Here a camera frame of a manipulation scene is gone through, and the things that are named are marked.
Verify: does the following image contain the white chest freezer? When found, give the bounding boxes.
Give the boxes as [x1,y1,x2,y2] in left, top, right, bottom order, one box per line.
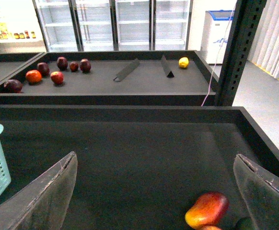
[200,10,234,65]

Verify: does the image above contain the black display tray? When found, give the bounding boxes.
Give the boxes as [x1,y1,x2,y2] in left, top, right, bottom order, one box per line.
[0,105,279,230]
[0,50,219,105]

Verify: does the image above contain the dark red apple back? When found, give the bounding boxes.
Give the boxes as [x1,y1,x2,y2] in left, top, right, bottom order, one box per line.
[57,57,68,71]

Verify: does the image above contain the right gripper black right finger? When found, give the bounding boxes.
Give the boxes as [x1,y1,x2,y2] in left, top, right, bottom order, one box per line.
[233,154,279,230]

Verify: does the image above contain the near black display tray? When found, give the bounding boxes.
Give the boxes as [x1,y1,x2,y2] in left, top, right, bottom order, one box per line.
[0,105,279,230]

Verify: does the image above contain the orange tomato fruit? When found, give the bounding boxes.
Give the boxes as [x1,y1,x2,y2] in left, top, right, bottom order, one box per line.
[25,70,42,84]

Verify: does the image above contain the red yellow mango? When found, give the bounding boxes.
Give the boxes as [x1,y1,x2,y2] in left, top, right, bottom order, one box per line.
[185,192,229,230]

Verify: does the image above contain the dark metal shelf post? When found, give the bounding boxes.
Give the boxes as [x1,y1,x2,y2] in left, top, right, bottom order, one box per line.
[215,0,267,106]

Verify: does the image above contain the dark red apple front left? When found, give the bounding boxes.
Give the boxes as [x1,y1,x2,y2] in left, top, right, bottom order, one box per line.
[3,79,23,93]

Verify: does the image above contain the white grocery shelf with bottles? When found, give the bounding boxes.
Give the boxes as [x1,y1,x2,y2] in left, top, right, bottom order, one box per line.
[0,0,46,53]

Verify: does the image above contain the dark green avocado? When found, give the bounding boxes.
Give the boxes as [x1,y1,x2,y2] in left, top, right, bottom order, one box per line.
[234,217,256,230]

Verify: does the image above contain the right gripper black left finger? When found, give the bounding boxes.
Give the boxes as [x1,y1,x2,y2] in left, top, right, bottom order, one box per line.
[0,152,78,230]

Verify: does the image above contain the far black display tray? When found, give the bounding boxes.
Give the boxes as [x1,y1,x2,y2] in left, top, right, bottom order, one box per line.
[0,50,219,105]

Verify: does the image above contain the red yellow apple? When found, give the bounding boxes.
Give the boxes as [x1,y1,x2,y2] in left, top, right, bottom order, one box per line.
[199,226,222,230]

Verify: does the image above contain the black divider strip left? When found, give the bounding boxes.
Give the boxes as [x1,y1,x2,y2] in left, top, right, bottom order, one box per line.
[113,58,140,82]

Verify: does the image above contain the small dark red apple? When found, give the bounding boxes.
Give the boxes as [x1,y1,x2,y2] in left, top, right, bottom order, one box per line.
[70,61,79,72]

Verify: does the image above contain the black triangular divider right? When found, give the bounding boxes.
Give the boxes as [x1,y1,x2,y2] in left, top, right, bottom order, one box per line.
[161,55,174,78]

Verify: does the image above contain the pink cable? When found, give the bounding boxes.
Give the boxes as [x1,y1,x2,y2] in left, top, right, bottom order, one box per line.
[201,4,237,107]

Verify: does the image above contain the far left black tray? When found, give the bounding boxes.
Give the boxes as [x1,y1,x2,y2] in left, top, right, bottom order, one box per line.
[0,52,43,82]

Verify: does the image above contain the yellow lemon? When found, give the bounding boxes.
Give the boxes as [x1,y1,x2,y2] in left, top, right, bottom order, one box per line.
[178,57,189,69]

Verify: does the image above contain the glass door refrigerators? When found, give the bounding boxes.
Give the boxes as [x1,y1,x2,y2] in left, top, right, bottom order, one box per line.
[33,0,192,52]

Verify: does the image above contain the white vertical blinds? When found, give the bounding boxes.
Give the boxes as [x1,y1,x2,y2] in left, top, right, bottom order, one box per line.
[248,0,279,81]

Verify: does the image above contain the dark red apple right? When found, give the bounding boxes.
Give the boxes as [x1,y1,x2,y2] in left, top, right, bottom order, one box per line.
[80,58,91,73]

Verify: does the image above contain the red apple far tray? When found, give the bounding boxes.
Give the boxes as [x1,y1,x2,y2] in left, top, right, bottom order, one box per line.
[50,71,64,85]

